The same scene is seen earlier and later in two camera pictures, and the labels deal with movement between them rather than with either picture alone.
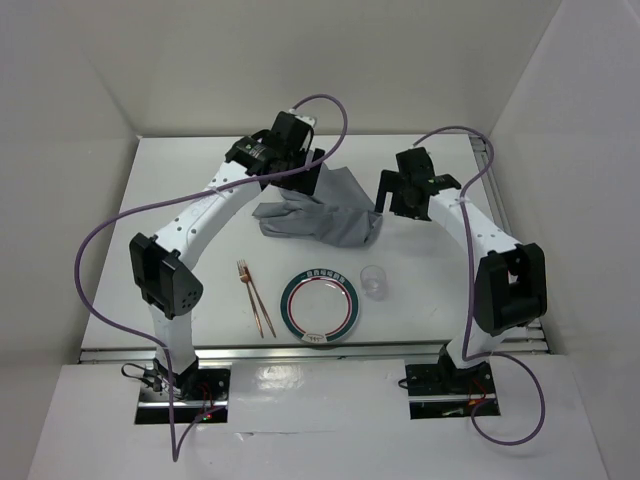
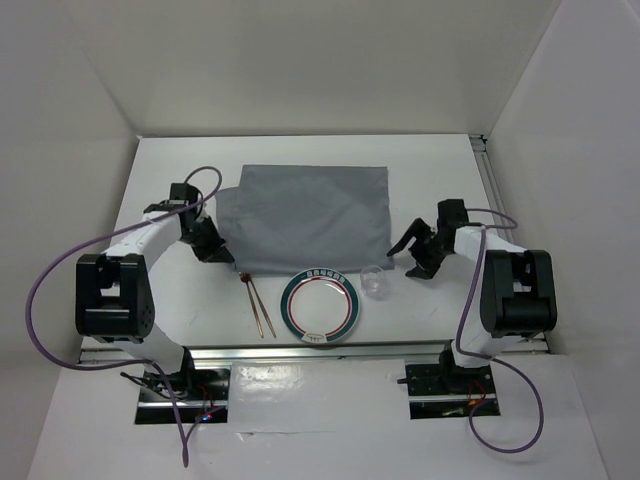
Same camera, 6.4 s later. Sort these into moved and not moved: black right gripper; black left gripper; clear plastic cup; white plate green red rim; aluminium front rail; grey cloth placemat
Moved: black left gripper; black right gripper; grey cloth placemat
Not moved: white plate green red rim; aluminium front rail; clear plastic cup
